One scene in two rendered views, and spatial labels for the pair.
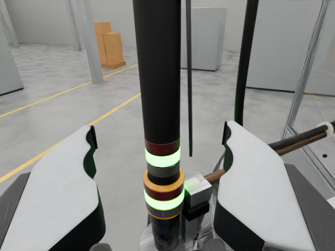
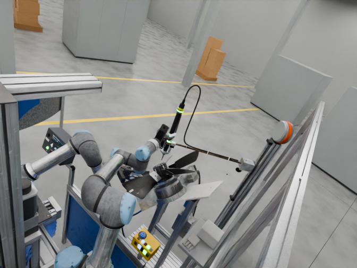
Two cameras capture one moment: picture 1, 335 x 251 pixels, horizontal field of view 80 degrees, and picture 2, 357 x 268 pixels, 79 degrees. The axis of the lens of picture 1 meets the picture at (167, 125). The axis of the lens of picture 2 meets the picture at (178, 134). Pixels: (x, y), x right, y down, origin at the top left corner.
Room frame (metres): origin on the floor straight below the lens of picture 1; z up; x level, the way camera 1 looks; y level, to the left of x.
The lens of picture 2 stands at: (-1.10, -0.41, 2.39)
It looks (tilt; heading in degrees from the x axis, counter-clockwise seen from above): 30 degrees down; 16
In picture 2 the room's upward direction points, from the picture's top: 22 degrees clockwise
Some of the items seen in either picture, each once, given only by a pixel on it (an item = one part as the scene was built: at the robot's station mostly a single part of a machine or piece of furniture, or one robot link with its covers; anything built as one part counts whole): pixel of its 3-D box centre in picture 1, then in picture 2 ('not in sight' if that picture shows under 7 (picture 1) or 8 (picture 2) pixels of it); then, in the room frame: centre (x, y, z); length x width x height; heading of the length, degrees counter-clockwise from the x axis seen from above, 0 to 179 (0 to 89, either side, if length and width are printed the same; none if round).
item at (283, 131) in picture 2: not in sight; (282, 132); (0.48, -0.64, 1.88); 0.17 x 0.15 x 0.16; 171
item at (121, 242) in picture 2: not in sight; (102, 222); (-0.18, 0.16, 0.82); 0.90 x 0.04 x 0.08; 81
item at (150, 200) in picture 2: not in sight; (147, 199); (0.11, -0.02, 0.98); 0.20 x 0.16 x 0.20; 81
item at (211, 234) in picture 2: not in sight; (211, 232); (0.26, -0.60, 0.91); 0.17 x 0.16 x 0.11; 81
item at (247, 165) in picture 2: not in sight; (246, 165); (0.44, -0.56, 1.54); 0.10 x 0.07 x 0.08; 116
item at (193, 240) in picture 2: not in sight; (191, 242); (0.10, -0.49, 0.87); 0.15 x 0.09 x 0.02; 165
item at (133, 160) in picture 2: not in sight; (138, 162); (-0.19, 0.02, 1.54); 0.11 x 0.08 x 0.11; 107
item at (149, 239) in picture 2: not in sight; (145, 244); (-0.24, -0.23, 1.02); 0.16 x 0.10 x 0.11; 81
